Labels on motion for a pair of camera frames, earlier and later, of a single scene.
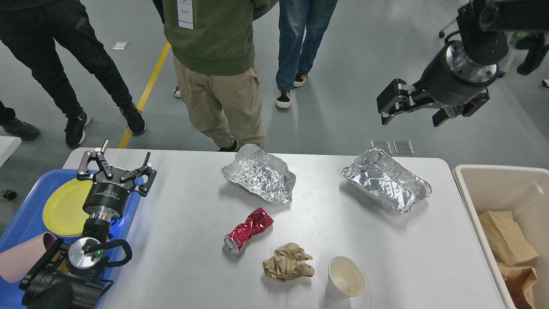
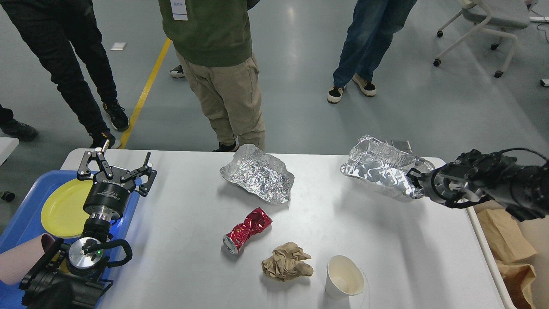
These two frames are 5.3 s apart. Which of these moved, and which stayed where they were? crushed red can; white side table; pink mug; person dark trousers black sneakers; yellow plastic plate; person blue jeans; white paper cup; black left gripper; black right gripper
Moved: black right gripper; person blue jeans; person dark trousers black sneakers
Stayed: yellow plastic plate; black left gripper; crushed red can; pink mug; white paper cup; white side table
